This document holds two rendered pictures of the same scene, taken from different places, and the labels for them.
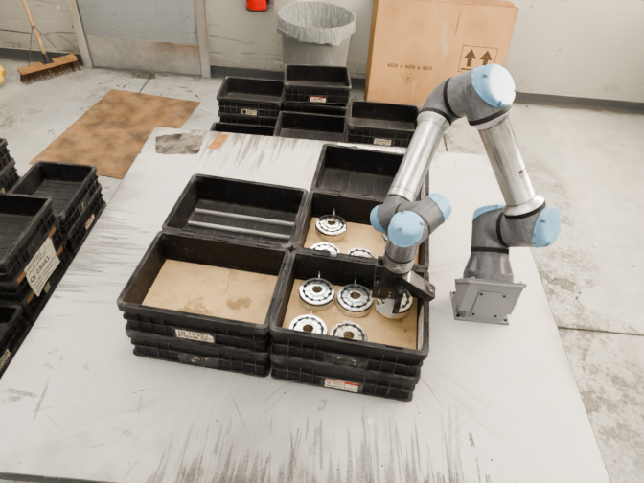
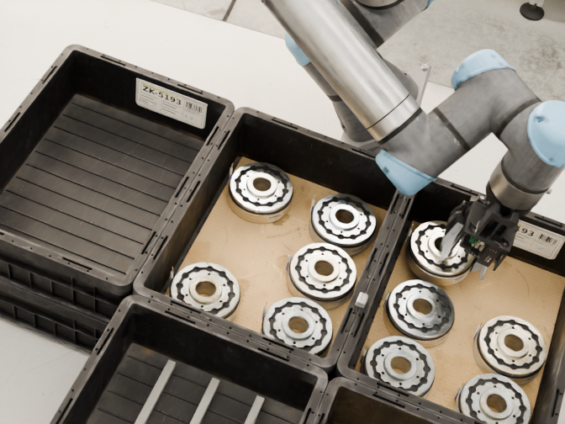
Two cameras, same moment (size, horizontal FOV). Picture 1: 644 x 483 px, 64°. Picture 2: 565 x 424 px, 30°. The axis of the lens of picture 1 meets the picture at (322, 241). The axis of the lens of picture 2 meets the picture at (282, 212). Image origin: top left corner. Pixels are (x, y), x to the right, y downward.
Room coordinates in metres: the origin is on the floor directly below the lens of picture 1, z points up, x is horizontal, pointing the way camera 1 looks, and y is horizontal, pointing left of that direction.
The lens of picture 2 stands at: (1.12, 0.83, 2.14)
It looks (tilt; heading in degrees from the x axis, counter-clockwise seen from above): 51 degrees down; 276
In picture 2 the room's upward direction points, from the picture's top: 12 degrees clockwise
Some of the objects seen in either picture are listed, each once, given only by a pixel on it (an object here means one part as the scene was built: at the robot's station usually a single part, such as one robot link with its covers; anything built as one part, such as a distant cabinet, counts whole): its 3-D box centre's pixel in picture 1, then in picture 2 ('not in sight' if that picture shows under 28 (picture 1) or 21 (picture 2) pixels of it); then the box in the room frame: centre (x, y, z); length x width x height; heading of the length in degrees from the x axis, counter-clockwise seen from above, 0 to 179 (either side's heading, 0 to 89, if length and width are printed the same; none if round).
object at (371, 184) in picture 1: (370, 186); (97, 181); (1.52, -0.16, 0.87); 0.40 x 0.30 x 0.11; 84
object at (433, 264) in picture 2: (394, 298); (442, 247); (0.98, -0.22, 0.88); 0.10 x 0.10 x 0.01
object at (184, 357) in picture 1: (214, 314); not in sight; (0.96, 0.30, 0.76); 0.40 x 0.30 x 0.12; 84
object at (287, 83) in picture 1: (315, 109); not in sight; (2.99, 0.11, 0.37); 0.42 x 0.34 x 0.46; 89
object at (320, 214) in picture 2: not in sight; (344, 219); (1.13, -0.23, 0.86); 0.10 x 0.10 x 0.01
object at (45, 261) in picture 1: (43, 264); not in sight; (1.43, 1.12, 0.41); 0.31 x 0.02 x 0.16; 179
